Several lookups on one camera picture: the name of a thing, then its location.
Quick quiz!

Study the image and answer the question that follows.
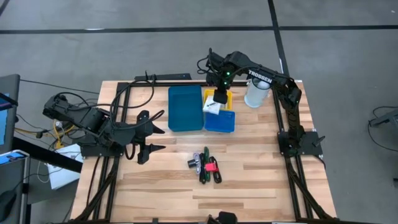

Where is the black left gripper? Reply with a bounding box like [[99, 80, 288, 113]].
[[124, 110, 167, 165]]

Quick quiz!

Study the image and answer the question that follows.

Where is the white card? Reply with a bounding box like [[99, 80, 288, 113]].
[[202, 95, 223, 116]]

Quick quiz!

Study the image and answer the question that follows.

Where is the lavender white cable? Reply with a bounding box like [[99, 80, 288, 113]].
[[192, 152, 203, 175]]

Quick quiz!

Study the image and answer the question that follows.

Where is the green braided cable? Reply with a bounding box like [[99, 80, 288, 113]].
[[203, 146, 212, 183]]

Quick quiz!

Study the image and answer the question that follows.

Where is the black cable with red strap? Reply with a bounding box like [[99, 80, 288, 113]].
[[205, 156, 223, 185]]

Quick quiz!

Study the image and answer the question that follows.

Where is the teal plastic bin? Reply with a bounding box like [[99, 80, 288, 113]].
[[167, 85, 205, 133]]

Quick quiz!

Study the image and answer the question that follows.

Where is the yellow slotted plastic basket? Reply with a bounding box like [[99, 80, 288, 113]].
[[203, 89, 234, 112]]

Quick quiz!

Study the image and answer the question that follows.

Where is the blue slotted plastic basket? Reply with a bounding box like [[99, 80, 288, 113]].
[[203, 109, 236, 134]]

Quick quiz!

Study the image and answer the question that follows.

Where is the white cylindrical container on stand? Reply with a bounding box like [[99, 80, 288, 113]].
[[243, 77, 272, 109]]

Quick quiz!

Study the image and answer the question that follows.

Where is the black mounting bar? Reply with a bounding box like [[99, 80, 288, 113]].
[[134, 70, 193, 83]]

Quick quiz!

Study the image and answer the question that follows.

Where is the white cardboard box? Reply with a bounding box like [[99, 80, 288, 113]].
[[46, 143, 85, 191]]

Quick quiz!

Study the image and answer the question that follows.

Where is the grey computer monitor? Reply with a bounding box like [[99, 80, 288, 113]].
[[0, 73, 21, 155]]

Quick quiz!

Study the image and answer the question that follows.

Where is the grey equipment cart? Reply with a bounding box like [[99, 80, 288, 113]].
[[0, 149, 31, 224]]

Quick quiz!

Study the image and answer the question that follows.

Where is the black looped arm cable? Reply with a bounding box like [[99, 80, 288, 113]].
[[108, 77, 165, 131]]

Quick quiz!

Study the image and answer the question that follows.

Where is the black aluminium table frame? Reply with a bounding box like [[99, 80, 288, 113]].
[[70, 79, 338, 224]]

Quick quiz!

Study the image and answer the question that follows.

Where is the yellow cable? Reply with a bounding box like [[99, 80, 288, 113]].
[[52, 119, 76, 151]]

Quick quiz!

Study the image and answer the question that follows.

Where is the black table-level camera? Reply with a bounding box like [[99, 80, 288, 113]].
[[205, 211, 239, 224]]

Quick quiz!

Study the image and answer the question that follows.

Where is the grey stand with cable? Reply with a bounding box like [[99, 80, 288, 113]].
[[367, 106, 398, 153]]

